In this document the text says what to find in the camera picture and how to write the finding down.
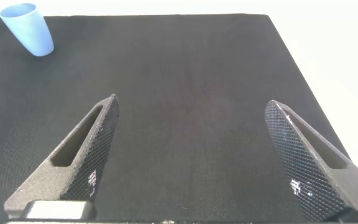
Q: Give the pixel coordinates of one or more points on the blue plastic cup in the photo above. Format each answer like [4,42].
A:
[31,31]

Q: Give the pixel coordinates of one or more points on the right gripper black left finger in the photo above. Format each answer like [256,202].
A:
[85,155]

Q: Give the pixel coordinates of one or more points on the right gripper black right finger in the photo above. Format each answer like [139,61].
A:
[306,161]

